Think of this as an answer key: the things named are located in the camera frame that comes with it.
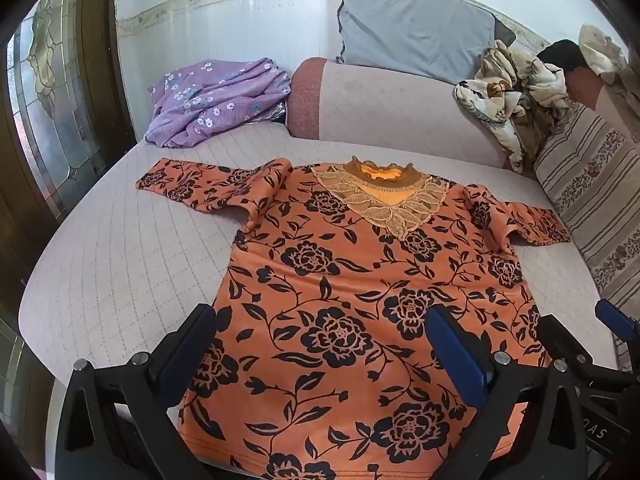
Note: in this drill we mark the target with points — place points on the orange black floral shirt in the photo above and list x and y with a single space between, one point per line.
325 270

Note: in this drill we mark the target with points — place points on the pink pillow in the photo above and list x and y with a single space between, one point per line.
595 95

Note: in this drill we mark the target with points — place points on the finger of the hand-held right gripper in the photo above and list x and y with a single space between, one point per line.
555 335
612 317

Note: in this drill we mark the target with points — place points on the pink bolster cushion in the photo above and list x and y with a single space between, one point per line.
380 105

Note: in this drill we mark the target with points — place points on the black cloth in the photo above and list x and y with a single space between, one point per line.
560 55

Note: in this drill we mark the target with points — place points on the cream patterned cloth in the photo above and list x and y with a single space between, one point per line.
602 50

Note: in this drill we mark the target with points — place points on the stained glass door panel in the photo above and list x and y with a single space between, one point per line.
50 110

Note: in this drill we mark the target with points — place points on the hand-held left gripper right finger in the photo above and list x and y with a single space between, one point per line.
452 350

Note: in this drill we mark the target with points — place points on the dark wooden door frame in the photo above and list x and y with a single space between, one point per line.
102 60

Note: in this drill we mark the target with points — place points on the cream brown floral blanket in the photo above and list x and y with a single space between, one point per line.
510 95

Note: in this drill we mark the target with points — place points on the grey pillow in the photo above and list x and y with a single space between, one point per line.
410 25

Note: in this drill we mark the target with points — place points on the striped floral pillow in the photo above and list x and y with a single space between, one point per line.
590 185

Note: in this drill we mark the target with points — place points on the quilted pale bed sheet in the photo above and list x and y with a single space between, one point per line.
100 270

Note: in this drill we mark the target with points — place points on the purple floral cloth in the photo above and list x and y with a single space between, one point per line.
215 100

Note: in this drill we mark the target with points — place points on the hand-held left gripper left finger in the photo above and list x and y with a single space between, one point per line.
186 352

